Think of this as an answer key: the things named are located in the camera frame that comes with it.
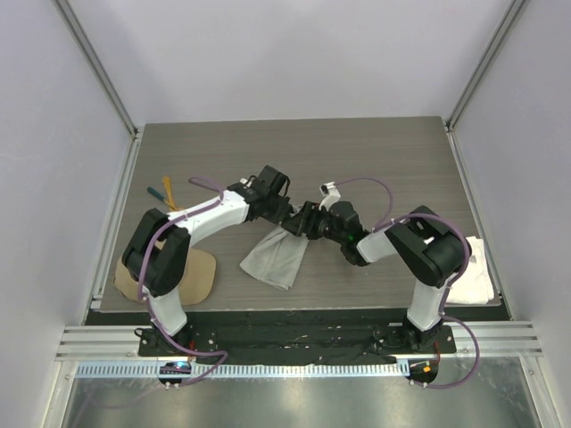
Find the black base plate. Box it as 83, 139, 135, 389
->
135, 309, 457, 366

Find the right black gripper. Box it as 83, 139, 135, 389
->
282, 201, 346, 245

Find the white slotted cable duct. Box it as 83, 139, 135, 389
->
75, 360, 410, 379

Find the left aluminium frame post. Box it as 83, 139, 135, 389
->
52, 0, 145, 139

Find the white folded towel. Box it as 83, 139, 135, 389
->
447, 236, 494, 305

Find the right aluminium frame post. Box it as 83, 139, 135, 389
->
444, 0, 532, 133

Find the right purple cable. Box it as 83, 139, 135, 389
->
338, 177, 482, 389

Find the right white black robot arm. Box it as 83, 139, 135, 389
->
282, 202, 471, 352

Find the grey cloth napkin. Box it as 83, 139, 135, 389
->
240, 226, 309, 291

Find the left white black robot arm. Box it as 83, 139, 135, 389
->
121, 184, 309, 356

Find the beige cap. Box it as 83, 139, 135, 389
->
112, 249, 217, 306

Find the aluminium frame post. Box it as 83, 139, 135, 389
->
444, 0, 532, 133
52, 0, 145, 139

